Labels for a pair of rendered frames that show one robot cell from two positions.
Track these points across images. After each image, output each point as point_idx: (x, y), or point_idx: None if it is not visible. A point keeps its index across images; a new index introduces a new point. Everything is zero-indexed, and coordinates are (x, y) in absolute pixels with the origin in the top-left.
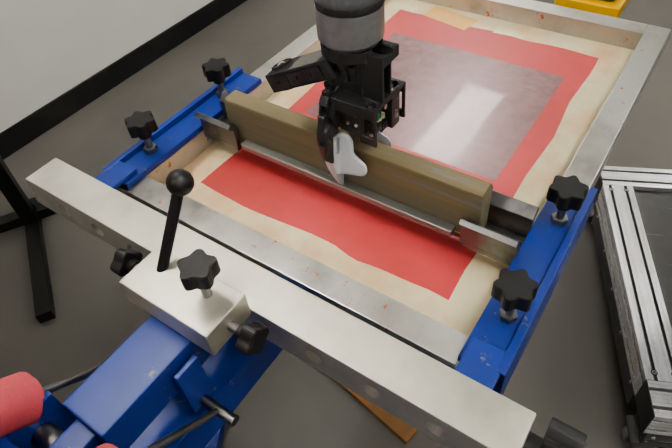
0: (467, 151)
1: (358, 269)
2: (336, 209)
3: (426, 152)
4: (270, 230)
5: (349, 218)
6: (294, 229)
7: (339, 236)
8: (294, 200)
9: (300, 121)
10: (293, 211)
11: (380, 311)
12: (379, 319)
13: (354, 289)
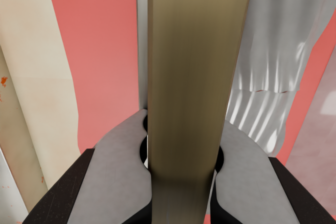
0: (315, 179)
1: (69, 153)
2: (134, 85)
3: (303, 141)
4: (29, 13)
5: (130, 109)
6: (60, 50)
7: (94, 113)
8: (111, 8)
9: None
10: (89, 23)
11: (11, 221)
12: (3, 223)
13: (8, 196)
